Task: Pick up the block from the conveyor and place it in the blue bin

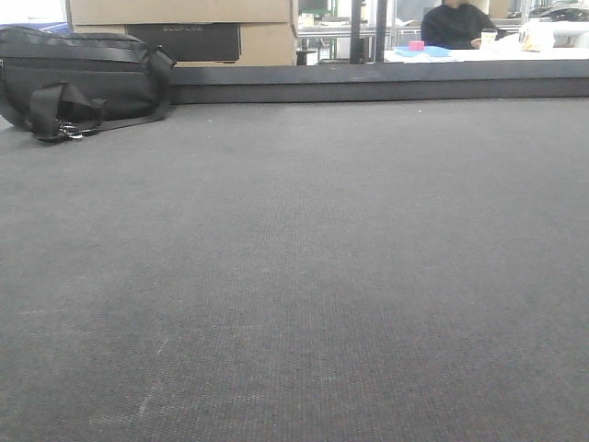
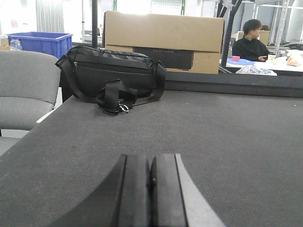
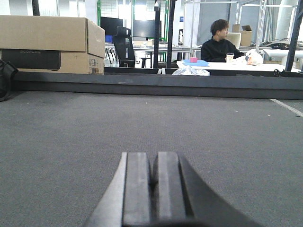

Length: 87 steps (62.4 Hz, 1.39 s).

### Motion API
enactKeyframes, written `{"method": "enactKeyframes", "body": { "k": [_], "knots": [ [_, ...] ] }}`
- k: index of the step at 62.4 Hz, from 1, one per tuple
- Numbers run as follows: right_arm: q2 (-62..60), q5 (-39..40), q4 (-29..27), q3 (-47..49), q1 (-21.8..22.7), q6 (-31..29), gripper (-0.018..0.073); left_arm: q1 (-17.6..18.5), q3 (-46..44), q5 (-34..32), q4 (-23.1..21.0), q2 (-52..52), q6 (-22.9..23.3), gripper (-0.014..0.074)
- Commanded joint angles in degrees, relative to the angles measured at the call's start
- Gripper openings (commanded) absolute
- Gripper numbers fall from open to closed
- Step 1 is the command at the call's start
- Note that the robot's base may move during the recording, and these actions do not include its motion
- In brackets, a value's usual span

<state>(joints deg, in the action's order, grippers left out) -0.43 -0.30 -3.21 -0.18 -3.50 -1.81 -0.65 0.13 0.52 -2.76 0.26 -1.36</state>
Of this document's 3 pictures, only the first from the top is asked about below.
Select black shoulder bag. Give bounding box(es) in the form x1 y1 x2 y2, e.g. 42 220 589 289
1 25 176 143

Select light blue tray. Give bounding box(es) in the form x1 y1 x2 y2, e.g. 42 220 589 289
393 46 451 58

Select lower cardboard box black label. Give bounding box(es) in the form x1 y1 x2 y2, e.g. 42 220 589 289
72 22 299 67

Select person in black top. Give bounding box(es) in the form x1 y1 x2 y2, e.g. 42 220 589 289
421 1 507 50

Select paper coffee cup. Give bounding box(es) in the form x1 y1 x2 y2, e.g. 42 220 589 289
479 28 497 51

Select upper cardboard box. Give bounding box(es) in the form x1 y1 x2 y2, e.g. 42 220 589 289
69 0 298 25

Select white plastic bag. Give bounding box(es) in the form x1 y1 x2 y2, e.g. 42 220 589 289
519 21 555 52

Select black vertical post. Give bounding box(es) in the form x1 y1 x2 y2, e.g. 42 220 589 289
375 0 387 63

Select black conveyor side rail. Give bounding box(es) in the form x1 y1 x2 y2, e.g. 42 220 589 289
170 60 588 105

